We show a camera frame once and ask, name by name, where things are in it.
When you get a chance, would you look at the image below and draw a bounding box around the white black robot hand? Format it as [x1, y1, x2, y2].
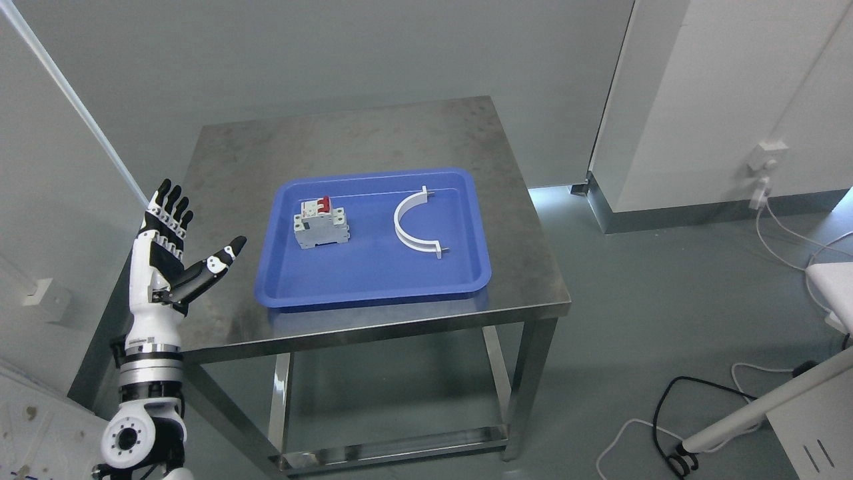
[124, 179, 247, 355]

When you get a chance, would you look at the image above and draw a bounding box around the white curved pipe clamp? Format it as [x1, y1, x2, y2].
[392, 185, 450, 261]

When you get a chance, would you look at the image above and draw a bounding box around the stainless steel table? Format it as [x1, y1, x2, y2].
[94, 95, 572, 478]

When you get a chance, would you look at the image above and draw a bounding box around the white wall box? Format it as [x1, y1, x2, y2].
[23, 277, 72, 324]

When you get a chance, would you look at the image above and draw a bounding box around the white cable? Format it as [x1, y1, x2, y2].
[756, 197, 853, 314]

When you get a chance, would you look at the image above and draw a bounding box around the grey red circuit breaker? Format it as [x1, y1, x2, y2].
[293, 195, 351, 249]

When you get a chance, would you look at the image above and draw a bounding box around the black cable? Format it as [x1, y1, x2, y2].
[652, 361, 820, 480]

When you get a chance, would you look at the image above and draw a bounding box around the white power plug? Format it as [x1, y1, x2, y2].
[748, 175, 772, 211]

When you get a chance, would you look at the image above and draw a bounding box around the white stand pole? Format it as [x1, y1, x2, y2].
[676, 349, 852, 455]

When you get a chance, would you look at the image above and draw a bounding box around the white wall socket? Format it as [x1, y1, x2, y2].
[746, 141, 789, 175]

